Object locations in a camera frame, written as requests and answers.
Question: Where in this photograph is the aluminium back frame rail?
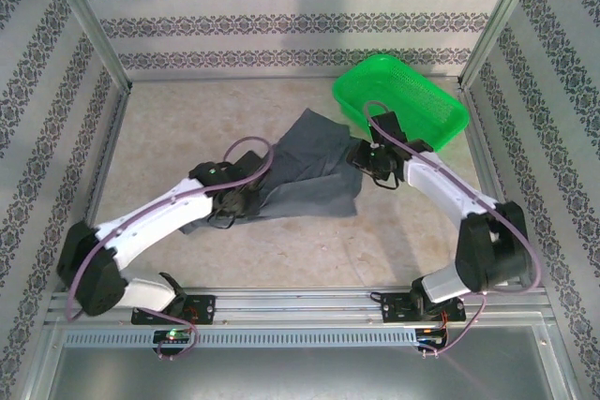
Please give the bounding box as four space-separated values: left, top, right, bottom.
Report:
127 74 351 84

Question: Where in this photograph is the aluminium mounting rail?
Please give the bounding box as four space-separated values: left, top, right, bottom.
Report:
44 286 549 326

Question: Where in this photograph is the green plastic basket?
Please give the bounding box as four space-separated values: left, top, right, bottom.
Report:
331 53 470 154

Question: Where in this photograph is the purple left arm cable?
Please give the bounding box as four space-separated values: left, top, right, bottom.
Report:
67 136 276 363

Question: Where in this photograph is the grey metal sheet panel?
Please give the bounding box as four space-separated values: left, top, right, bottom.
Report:
27 324 580 400

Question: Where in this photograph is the right controller board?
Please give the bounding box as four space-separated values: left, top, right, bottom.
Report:
416 327 449 349

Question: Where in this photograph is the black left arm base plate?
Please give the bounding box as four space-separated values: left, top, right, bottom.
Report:
130 294 218 326

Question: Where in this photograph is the grey slotted cable duct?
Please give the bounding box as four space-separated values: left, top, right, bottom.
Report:
63 328 418 348

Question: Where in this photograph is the grey t-shirt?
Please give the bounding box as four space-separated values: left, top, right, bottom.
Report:
179 108 365 236

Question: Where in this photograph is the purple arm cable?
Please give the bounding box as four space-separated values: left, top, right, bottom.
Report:
363 100 545 358
67 136 276 363

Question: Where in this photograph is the left controller board green light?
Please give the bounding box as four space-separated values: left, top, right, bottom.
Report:
153 328 193 345

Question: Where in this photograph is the aluminium corner post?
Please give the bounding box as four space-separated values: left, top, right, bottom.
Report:
39 0 133 92
458 0 549 92

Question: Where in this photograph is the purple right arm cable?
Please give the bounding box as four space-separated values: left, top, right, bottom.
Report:
363 100 545 358

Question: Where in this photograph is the aluminium side frame rail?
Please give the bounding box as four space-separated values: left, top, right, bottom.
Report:
63 88 132 291
458 85 538 288

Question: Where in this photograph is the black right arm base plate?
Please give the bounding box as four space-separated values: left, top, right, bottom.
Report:
382 290 468 325

